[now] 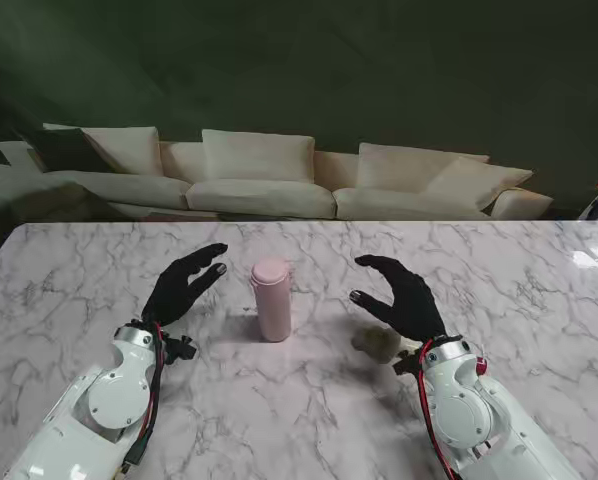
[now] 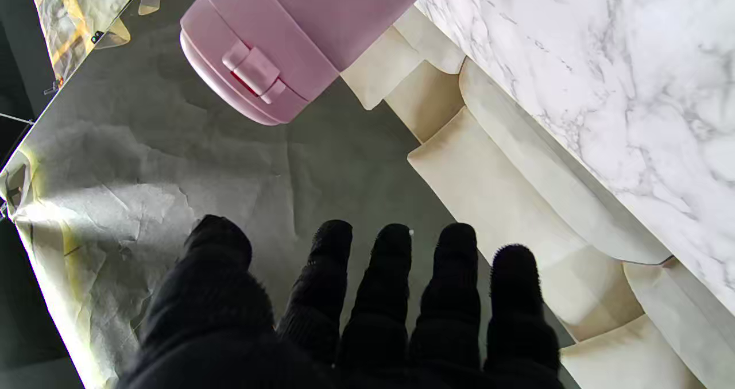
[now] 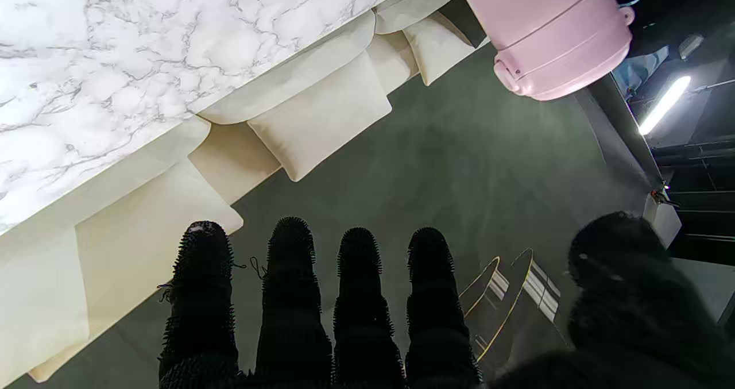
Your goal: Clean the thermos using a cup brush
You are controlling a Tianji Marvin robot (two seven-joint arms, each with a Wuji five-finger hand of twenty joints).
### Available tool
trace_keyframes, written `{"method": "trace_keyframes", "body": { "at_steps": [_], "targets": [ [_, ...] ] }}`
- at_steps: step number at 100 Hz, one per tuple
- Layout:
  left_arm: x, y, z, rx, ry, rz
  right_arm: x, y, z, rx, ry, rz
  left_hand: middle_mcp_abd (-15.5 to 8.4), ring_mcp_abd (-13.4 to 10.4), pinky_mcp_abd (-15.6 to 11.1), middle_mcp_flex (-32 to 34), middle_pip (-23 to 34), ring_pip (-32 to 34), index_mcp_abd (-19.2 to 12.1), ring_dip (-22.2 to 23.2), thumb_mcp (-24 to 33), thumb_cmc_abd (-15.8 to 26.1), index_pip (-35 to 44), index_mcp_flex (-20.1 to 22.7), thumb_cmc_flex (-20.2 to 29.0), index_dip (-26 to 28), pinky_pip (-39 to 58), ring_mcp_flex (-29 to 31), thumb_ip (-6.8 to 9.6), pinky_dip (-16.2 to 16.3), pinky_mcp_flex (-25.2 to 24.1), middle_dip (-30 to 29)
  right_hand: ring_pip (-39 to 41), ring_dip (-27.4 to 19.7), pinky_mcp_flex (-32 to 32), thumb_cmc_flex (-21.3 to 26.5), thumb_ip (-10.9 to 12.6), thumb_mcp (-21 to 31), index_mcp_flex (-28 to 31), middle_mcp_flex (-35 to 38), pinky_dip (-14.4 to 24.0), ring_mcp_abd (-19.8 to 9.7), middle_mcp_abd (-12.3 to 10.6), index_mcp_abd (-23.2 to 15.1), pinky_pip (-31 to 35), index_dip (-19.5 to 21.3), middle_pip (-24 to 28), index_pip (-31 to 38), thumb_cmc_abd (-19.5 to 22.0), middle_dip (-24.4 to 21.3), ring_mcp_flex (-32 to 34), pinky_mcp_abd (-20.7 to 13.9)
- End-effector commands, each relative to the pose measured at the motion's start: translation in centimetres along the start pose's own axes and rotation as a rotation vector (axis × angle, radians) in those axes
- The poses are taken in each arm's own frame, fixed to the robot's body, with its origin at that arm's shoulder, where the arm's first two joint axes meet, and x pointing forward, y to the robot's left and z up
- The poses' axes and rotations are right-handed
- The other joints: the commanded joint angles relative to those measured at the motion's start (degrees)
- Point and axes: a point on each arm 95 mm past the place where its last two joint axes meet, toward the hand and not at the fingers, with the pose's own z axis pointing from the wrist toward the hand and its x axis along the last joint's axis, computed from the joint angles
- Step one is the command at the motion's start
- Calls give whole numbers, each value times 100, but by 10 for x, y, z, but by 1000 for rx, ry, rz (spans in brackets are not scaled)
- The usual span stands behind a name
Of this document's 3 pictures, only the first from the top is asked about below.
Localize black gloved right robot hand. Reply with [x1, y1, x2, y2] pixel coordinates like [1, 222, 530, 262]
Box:
[348, 254, 449, 346]

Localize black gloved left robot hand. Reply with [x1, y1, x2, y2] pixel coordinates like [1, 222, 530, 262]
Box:
[142, 242, 230, 329]

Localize sponge cup brush red handle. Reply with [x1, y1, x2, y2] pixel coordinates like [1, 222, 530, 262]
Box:
[351, 324, 490, 377]

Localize pink thermos lid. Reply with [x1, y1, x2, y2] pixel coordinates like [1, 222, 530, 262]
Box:
[250, 257, 294, 290]

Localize pink thermos body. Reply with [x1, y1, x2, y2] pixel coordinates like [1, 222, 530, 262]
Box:
[256, 282, 292, 343]

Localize cream fabric sofa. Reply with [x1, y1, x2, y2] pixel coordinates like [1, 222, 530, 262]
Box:
[0, 123, 555, 222]

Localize cream sofa cushion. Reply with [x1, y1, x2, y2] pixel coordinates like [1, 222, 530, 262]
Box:
[356, 142, 491, 194]
[42, 123, 161, 177]
[420, 155, 534, 211]
[201, 128, 316, 184]

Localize dark brown sofa cushion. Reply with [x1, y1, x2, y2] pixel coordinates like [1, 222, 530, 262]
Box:
[26, 127, 116, 175]

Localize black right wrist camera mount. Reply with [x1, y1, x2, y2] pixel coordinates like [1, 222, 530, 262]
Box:
[392, 348, 425, 375]

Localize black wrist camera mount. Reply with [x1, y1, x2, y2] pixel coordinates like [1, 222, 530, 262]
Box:
[162, 333, 199, 362]
[392, 348, 425, 375]

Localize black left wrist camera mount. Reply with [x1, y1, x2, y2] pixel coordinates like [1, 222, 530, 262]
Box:
[162, 333, 199, 362]

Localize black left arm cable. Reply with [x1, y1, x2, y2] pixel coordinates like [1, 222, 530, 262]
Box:
[121, 322, 173, 474]

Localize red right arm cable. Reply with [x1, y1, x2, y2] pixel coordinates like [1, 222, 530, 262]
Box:
[417, 338, 460, 480]

